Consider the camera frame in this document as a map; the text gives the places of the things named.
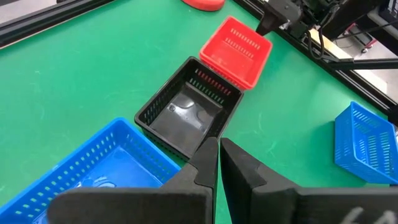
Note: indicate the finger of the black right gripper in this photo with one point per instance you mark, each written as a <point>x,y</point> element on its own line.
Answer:
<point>276,14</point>

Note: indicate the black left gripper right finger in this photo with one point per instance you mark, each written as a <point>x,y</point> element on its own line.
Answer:
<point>245,186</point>

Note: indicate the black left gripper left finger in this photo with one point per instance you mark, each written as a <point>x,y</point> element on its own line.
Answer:
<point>199,180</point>

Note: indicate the black plastic slotted basket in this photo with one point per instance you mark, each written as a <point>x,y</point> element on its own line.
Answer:
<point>183,121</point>

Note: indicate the red plastic slotted basket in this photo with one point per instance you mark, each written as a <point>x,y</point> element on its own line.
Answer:
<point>233,59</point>

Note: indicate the blue plastic slotted basket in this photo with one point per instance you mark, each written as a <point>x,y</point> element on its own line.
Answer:
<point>363,146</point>
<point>124,174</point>

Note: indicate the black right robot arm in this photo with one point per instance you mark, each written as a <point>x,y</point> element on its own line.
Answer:
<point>348,15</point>

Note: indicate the wooden side board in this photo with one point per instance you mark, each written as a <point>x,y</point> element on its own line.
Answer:
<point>332,43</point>

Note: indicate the red desk lamp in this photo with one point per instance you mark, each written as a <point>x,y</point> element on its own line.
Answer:
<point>203,4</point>

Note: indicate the black aluminium table frame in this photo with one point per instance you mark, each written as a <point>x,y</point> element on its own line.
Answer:
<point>31,28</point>

